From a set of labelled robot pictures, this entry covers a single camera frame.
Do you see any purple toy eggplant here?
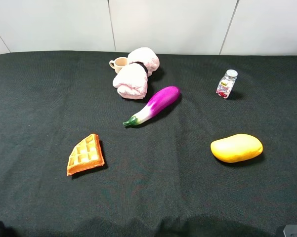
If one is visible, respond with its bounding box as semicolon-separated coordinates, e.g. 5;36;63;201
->
123;86;180;126

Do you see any pink rolled towel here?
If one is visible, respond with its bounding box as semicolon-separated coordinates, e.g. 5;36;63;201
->
113;47;160;100

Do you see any small beige cup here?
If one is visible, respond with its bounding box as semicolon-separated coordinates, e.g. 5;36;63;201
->
109;57;128;74

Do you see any orange toy waffle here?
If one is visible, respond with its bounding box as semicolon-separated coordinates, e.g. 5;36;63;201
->
67;134;105;176

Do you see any small candy jar silver lid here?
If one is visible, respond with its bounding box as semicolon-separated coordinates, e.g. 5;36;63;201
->
216;69;238;99

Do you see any black tablecloth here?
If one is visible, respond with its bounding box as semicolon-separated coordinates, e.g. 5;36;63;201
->
0;51;297;237

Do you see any yellow toy mango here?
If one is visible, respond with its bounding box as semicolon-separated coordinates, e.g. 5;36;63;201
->
210;134;263;163

